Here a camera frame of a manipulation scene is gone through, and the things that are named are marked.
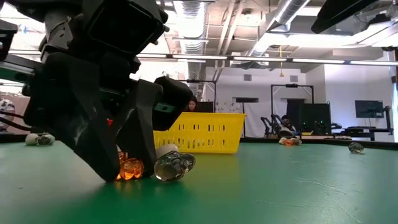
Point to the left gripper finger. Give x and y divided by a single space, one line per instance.
77 124
140 137

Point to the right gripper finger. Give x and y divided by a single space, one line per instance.
342 12

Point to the white plastic skull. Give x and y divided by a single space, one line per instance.
31 139
164 148
296 141
282 140

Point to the person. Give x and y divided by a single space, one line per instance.
192 104
6 112
286 123

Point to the yellow plastic basket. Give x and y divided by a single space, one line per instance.
211 130

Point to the round ceiling fixture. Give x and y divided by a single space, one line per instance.
247 12

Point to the black background robot arms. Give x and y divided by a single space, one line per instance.
268 124

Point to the black partition panel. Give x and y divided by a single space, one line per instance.
314 115

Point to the black metal stand frame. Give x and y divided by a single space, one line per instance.
202 81
292 85

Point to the silver ventilation duct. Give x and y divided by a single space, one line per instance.
289 9
191 25

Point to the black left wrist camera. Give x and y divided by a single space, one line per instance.
124 26

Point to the ceiling light rail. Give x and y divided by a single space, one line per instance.
261 59

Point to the black wall monitor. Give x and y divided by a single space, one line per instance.
369 109

